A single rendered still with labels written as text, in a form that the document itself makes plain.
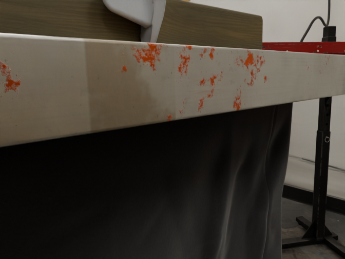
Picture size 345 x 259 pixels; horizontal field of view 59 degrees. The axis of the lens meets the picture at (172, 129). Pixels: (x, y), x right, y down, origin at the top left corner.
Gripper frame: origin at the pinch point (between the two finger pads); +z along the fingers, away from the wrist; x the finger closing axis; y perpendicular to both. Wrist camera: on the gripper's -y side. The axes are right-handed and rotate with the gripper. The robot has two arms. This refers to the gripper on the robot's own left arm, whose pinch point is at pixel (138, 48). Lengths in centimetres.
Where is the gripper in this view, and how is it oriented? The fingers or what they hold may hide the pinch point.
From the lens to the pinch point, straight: 32.0
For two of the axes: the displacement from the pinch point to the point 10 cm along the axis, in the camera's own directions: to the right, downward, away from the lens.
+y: -7.5, 1.4, -6.5
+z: 0.3, 9.8, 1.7
